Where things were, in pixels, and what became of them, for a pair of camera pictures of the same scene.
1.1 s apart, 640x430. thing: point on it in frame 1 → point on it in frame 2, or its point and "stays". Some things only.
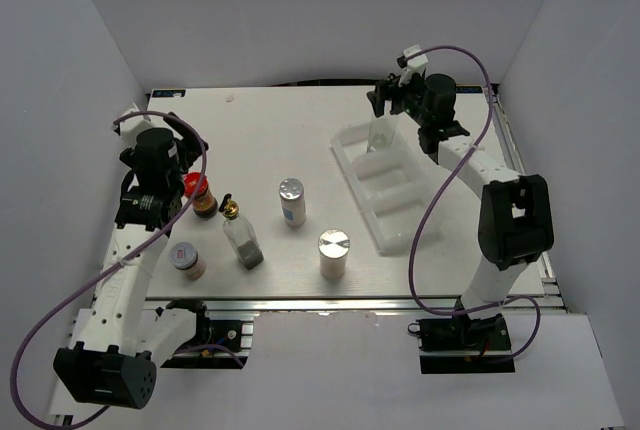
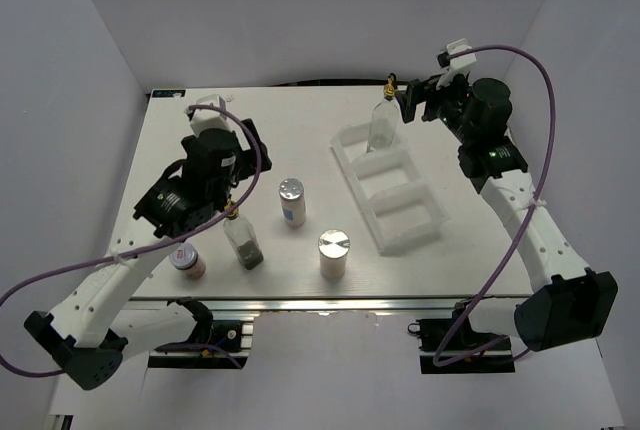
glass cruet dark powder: [241, 233] stays
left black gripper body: [188, 148] → [246, 162]
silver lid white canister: [333, 245] stays
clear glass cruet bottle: [382, 132] stays
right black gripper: [383, 92] → [417, 92]
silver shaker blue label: [292, 195] stays
